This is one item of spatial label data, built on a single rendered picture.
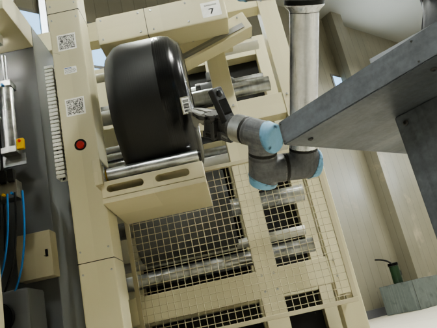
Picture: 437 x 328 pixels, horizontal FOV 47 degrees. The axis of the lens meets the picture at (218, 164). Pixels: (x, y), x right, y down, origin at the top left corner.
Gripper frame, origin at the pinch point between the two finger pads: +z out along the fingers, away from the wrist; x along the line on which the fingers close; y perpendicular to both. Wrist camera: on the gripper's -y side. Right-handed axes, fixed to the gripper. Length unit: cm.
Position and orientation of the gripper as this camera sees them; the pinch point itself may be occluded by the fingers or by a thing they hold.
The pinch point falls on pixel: (191, 109)
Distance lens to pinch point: 175.8
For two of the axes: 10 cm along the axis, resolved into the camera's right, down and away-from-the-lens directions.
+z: -7.3, -2.5, 6.4
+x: 6.8, -2.9, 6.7
